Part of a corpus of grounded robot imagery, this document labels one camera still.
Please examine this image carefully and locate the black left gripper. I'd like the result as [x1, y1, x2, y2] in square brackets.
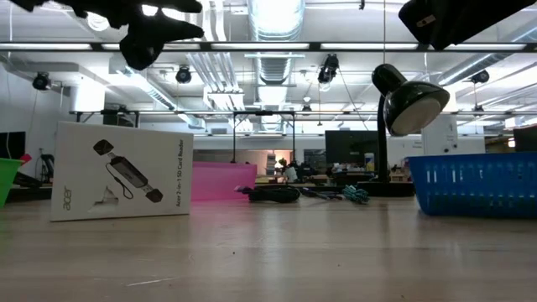
[8, 0, 206, 71]

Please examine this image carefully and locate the black flat screen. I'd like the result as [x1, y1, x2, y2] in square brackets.
[0, 131, 26, 161]
[512, 125, 537, 152]

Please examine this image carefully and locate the black light bar frame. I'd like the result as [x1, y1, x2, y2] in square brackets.
[0, 40, 537, 54]

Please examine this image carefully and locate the green plastic bin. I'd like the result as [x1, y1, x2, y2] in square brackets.
[0, 158, 22, 207]

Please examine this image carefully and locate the white Acer card reader box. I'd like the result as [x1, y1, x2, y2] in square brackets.
[50, 121, 195, 222]

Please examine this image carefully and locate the teal braided cable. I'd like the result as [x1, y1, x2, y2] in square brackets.
[341, 185, 370, 206]

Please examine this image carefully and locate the silver ceiling duct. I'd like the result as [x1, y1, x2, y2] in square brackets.
[247, 0, 307, 87]

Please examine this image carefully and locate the black aluminium table frame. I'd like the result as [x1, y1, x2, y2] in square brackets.
[8, 182, 420, 203]

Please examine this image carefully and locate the black hanging ceiling camera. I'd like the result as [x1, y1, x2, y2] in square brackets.
[470, 69, 491, 85]
[175, 65, 193, 85]
[32, 71, 51, 91]
[317, 53, 341, 85]

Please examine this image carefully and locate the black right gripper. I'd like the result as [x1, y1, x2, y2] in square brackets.
[397, 0, 537, 51]

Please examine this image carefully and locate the black computer monitor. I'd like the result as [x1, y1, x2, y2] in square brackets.
[325, 129, 381, 167]

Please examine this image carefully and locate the person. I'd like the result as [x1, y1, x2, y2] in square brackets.
[281, 158, 300, 184]

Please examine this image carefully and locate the purple cable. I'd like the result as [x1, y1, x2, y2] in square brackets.
[300, 187, 343, 200]

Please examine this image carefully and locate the blue plastic bin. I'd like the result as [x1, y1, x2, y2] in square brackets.
[405, 151, 537, 219]

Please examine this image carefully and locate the pink plastic bin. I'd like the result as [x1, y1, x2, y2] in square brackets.
[191, 162, 258, 202]

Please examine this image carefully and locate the black cable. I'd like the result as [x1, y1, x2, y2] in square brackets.
[234, 185, 301, 205]

